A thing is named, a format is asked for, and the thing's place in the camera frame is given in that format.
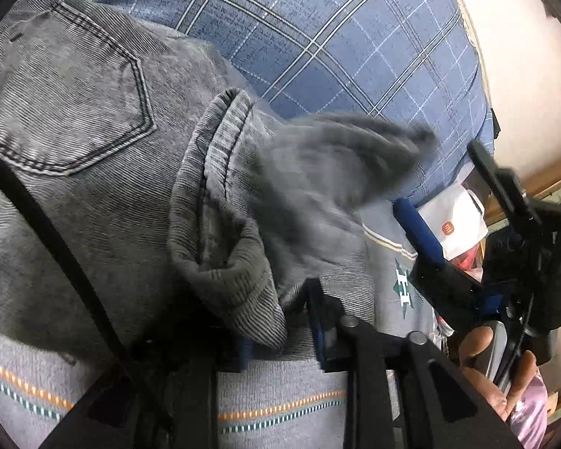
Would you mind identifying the blue plaid pillow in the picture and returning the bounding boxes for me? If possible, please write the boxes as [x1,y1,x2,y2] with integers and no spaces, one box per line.
[92,0,494,202]

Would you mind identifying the grey denim pants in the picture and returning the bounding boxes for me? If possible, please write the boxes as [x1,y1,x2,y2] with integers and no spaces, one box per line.
[0,0,436,351]

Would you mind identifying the black cable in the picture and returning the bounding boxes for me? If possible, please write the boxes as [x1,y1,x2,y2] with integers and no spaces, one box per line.
[0,142,122,352]

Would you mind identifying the person's right hand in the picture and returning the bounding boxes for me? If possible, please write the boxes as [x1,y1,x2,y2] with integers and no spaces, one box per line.
[459,326,537,421]

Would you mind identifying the grey patterned bed sheet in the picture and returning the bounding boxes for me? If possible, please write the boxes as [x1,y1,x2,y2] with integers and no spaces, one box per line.
[0,200,445,448]

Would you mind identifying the pink satin sleeve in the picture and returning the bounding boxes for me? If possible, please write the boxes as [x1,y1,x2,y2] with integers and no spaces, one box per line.
[509,372,548,449]

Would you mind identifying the white paper bag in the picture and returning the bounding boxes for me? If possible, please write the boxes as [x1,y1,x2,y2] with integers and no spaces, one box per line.
[417,183,488,260]

